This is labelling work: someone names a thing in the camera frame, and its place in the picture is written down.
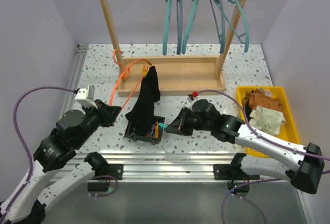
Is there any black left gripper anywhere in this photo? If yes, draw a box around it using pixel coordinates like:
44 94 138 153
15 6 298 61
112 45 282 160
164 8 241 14
74 98 122 147

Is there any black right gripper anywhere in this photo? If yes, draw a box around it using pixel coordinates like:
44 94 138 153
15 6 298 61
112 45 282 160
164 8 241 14
165 107 212 136

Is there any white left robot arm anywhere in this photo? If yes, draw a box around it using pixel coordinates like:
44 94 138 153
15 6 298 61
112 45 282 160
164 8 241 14
1 99 121 223

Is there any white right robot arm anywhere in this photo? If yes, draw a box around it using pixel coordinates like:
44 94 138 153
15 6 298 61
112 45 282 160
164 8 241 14
165 99 324 194

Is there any grey-blue hanger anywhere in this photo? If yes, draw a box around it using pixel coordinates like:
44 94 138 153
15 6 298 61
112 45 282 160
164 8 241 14
176 0 183 55

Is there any black clip box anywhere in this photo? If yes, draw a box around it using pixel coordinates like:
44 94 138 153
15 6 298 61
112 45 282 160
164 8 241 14
124 115 165 145

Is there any orange clothespin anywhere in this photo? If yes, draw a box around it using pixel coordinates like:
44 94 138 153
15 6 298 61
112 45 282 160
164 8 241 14
154 122 159 139

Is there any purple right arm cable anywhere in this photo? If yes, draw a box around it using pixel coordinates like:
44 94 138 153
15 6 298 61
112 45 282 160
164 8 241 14
193 89 330 224

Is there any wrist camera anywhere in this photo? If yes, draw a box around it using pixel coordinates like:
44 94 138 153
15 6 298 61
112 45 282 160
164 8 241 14
187 91 199 111
75 85 97 108

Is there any black underwear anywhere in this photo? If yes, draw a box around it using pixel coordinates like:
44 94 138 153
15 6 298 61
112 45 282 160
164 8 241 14
242 98 252 121
125 66 160 127

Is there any pale green underwear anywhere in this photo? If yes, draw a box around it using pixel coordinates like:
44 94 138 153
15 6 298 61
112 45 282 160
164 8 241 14
249 107 286 136

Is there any brown underwear in bin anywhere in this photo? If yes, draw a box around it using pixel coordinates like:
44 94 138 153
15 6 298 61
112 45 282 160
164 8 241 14
242 89 283 112

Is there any wooden clothes rack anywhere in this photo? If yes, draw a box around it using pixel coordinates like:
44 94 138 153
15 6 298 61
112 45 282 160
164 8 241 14
100 0 235 97

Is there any black underwear in bin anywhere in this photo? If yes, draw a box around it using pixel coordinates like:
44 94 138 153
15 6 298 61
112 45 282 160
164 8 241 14
242 98 252 121

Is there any yellow plastic bin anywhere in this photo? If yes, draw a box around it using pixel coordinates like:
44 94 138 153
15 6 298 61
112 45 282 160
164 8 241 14
237 86 301 144

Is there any teal hanger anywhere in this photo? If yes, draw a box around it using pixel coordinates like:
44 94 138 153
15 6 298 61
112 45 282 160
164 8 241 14
216 0 250 54
209 0 225 54
181 0 199 54
162 0 172 56

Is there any yellow clothespin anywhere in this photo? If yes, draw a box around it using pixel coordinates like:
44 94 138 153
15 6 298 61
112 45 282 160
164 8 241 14
142 64 150 78

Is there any teal clothespin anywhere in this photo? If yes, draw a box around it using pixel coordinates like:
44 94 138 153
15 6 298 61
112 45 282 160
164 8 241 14
158 123 168 129

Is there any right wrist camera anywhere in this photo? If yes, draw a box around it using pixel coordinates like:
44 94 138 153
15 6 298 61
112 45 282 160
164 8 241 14
187 91 199 111

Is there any orange hanger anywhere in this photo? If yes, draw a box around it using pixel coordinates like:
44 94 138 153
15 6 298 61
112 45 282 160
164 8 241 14
109 48 152 109

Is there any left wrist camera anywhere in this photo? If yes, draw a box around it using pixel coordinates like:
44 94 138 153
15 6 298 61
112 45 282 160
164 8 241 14
75 85 97 108

